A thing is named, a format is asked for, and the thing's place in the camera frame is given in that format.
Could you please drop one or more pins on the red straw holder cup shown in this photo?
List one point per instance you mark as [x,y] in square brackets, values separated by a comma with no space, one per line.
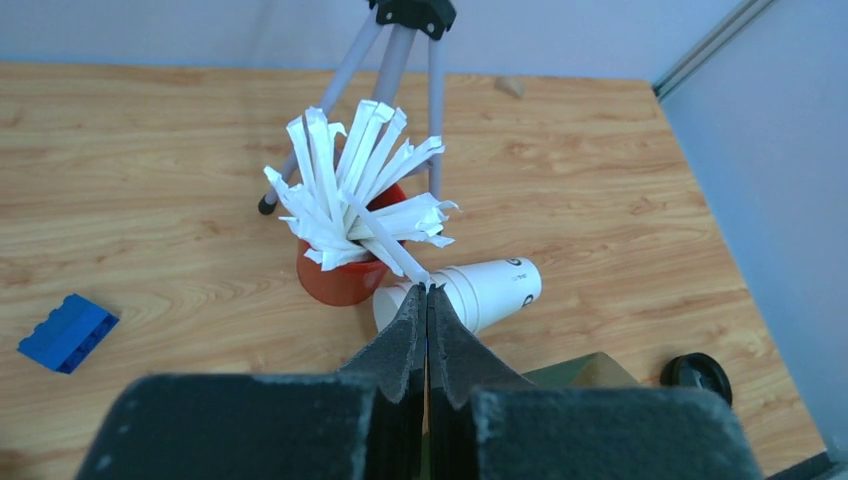
[347,285]

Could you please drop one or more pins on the blue toy brick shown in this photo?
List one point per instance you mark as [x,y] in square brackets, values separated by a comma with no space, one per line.
[68,335]

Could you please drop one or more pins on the white straw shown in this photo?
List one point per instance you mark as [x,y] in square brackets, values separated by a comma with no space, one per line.
[389,250]

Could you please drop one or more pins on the stack of white paper cups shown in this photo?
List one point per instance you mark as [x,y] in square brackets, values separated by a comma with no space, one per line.
[483,294]

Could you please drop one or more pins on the white tripod stand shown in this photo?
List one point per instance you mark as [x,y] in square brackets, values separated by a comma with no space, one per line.
[407,18]

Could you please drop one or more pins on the black lid stack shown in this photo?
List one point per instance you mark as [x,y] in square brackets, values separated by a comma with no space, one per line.
[697,370]

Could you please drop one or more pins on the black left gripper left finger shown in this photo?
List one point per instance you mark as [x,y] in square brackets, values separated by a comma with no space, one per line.
[361,421]

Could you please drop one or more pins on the white wrapped straws bundle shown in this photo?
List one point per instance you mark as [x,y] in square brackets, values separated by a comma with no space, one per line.
[366,159]

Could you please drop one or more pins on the green paper bag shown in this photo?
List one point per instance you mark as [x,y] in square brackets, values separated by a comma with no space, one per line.
[595,370]

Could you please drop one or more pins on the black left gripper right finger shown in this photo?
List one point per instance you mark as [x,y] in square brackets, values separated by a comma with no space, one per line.
[487,421]

